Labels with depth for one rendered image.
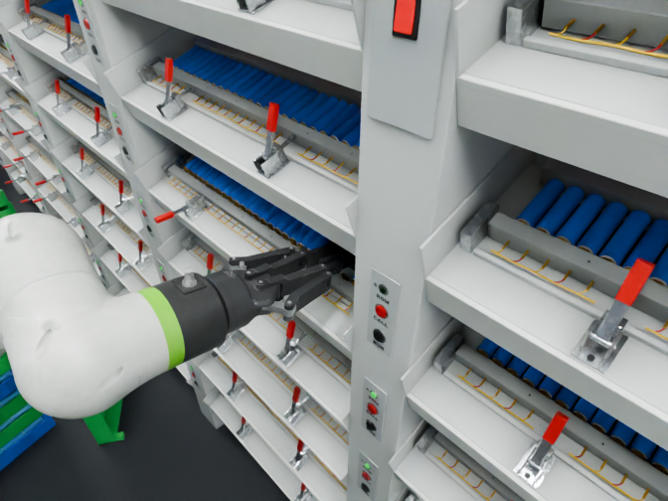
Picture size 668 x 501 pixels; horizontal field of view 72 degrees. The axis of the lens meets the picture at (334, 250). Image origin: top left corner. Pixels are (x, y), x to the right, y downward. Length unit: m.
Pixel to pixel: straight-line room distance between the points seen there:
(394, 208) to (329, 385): 0.47
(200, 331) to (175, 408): 1.30
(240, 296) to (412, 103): 0.29
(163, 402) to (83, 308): 1.36
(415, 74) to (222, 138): 0.41
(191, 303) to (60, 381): 0.14
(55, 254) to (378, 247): 0.33
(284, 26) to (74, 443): 1.59
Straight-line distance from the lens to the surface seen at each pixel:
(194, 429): 1.74
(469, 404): 0.62
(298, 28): 0.50
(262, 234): 0.80
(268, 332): 0.94
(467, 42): 0.37
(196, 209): 0.93
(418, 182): 0.43
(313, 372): 0.87
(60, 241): 0.55
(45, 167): 2.23
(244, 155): 0.69
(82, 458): 1.82
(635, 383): 0.44
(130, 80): 0.99
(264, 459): 1.47
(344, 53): 0.45
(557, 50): 0.39
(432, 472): 0.79
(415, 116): 0.40
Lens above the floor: 1.44
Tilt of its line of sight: 38 degrees down
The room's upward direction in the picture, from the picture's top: straight up
